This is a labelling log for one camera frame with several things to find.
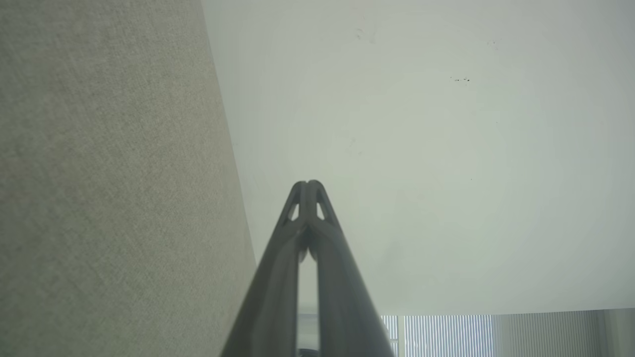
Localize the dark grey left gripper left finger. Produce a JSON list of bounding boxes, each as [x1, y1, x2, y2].
[[221, 181, 309, 357]]

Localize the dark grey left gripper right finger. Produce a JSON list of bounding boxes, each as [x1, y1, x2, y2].
[[308, 180, 396, 357]]

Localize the white vertical window blinds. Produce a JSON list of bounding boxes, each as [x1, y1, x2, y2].
[[381, 309, 605, 357]]

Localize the grey fabric sofa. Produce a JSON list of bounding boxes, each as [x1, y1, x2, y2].
[[0, 0, 257, 357]]

